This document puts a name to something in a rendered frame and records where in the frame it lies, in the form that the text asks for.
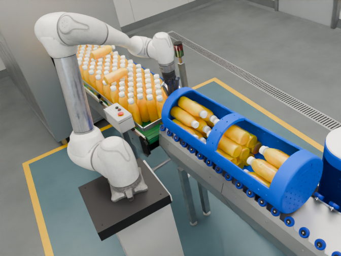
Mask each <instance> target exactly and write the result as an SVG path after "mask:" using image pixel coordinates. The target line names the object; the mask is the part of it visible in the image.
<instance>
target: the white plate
mask: <svg viewBox="0 0 341 256"><path fill-rule="evenodd" d="M326 146H327V148H328V150H329V151H330V152H331V153H332V154H333V155H335V156H336V157H338V158H340V159H341V127H339V128H336V129H334V130H332V131H331V132H330V133H329V134H328V135H327V137H326Z"/></svg>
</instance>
